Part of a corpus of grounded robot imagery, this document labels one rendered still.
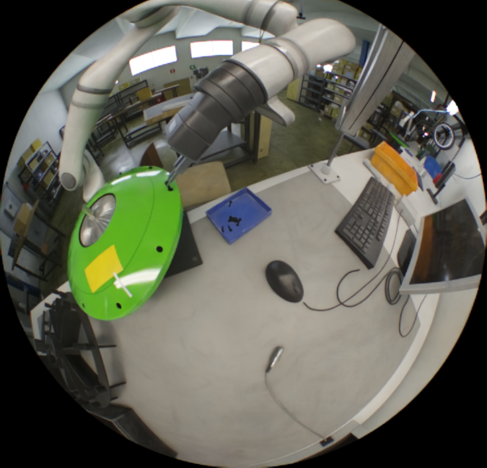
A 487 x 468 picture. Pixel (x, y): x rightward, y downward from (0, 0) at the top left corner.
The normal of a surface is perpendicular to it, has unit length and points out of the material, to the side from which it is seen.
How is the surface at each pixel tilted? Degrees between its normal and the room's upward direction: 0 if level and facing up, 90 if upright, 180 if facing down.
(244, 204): 0
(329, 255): 0
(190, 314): 0
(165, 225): 24
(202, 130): 79
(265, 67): 74
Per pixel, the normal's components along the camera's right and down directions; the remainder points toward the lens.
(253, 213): 0.00, -0.50
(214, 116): 0.30, 0.88
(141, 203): 0.29, -0.54
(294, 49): 0.15, 0.58
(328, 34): -0.15, 0.66
